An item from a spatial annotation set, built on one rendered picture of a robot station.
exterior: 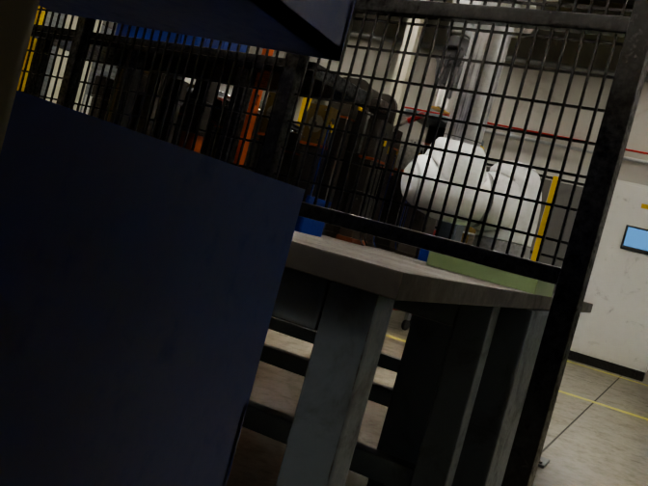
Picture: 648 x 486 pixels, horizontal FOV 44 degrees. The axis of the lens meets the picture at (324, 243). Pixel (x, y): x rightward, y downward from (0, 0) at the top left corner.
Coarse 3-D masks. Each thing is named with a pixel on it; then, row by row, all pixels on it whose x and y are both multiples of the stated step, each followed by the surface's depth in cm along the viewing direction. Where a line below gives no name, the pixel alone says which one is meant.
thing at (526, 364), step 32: (416, 320) 213; (512, 320) 203; (544, 320) 222; (416, 352) 213; (512, 352) 203; (416, 384) 212; (480, 384) 205; (512, 384) 202; (416, 416) 211; (480, 416) 204; (512, 416) 214; (384, 448) 214; (416, 448) 210; (480, 448) 204; (480, 480) 203
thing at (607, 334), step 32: (640, 192) 850; (608, 224) 860; (640, 224) 848; (608, 256) 858; (640, 256) 845; (608, 288) 855; (640, 288) 842; (608, 320) 852; (640, 320) 839; (576, 352) 866; (608, 352) 849; (640, 352) 837
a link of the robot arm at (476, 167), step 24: (480, 48) 205; (504, 48) 206; (456, 96) 210; (480, 96) 206; (456, 144) 207; (480, 144) 211; (408, 168) 211; (432, 168) 206; (456, 168) 206; (480, 168) 208; (408, 192) 209; (456, 192) 206; (480, 192) 209; (432, 216) 212; (480, 216) 211
